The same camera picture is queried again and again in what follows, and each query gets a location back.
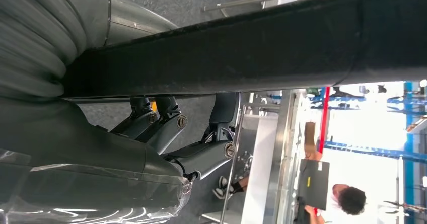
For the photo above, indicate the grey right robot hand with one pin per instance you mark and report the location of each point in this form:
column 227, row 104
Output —
column 83, row 155

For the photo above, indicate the stainless steel workbench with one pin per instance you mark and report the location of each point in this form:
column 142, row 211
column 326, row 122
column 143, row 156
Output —
column 283, row 149

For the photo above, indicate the brown cardboard box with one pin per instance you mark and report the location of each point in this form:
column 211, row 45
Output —
column 310, row 137

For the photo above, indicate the grey laptop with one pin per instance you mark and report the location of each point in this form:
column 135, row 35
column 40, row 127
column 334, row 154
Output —
column 313, row 182

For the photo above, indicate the red barrier belt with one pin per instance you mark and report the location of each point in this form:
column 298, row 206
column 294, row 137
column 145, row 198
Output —
column 324, row 122

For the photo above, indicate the person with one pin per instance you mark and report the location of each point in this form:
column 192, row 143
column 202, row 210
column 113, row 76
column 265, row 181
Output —
column 352, row 200

